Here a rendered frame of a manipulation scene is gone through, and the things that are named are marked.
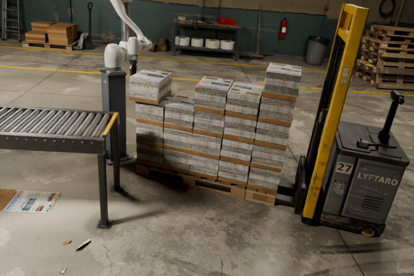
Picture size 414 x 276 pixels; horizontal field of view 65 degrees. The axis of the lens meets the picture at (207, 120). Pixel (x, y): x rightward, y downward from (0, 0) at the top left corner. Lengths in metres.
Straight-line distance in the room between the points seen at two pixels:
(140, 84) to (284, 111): 1.31
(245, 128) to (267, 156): 0.33
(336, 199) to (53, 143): 2.30
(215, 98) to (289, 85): 0.64
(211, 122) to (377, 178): 1.45
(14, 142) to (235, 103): 1.74
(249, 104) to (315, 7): 7.52
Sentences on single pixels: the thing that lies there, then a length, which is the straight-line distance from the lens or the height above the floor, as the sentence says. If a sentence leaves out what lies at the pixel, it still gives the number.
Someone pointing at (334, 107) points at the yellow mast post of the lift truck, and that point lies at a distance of 2.63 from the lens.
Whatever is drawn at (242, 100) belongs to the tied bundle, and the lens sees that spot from 2.84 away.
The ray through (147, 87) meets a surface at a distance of 3.02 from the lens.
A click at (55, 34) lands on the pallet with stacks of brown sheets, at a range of 9.14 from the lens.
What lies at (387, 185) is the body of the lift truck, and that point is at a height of 0.55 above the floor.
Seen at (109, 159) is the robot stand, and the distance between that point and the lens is 3.76.
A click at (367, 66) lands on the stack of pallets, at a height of 0.37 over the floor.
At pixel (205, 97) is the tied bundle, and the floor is 0.97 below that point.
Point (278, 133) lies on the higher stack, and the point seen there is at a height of 0.75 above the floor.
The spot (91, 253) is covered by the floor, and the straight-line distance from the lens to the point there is 2.73.
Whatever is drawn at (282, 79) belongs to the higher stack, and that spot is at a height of 1.24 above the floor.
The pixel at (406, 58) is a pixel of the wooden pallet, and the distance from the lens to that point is 8.79.
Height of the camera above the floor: 1.92
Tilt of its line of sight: 23 degrees down
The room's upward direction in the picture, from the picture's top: 5 degrees clockwise
